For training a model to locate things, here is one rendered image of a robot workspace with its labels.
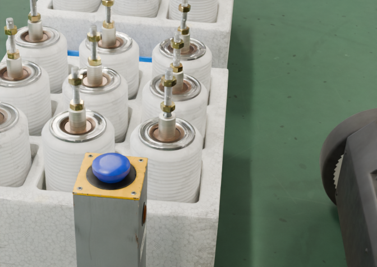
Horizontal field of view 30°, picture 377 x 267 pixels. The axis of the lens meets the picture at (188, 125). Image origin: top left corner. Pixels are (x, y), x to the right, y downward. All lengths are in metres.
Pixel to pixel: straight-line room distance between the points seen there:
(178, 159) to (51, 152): 0.16
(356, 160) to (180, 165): 0.28
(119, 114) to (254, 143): 0.40
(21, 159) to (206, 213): 0.26
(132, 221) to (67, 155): 0.20
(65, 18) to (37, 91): 0.38
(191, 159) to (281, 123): 0.54
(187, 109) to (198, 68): 0.12
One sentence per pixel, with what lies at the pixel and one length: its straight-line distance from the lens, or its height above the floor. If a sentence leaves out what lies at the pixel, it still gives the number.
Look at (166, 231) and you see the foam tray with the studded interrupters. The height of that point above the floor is 0.15.
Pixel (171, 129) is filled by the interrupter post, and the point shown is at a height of 0.27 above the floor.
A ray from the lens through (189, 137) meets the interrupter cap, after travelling 0.92.
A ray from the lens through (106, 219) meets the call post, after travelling 0.75.
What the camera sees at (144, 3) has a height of 0.20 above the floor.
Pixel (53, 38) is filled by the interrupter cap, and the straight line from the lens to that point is 1.15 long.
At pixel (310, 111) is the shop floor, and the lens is 1.47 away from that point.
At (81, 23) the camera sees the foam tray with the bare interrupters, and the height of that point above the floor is 0.17.
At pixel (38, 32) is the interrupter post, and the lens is 1.15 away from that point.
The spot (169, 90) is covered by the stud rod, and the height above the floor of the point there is 0.32.
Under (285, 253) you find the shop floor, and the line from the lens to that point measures 1.14.
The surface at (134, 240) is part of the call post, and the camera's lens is 0.77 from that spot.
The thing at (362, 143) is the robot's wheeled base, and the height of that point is 0.19.
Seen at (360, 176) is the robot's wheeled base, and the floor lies 0.18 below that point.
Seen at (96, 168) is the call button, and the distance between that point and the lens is 0.74.
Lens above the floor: 0.79
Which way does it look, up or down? 34 degrees down
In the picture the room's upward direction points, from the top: 3 degrees clockwise
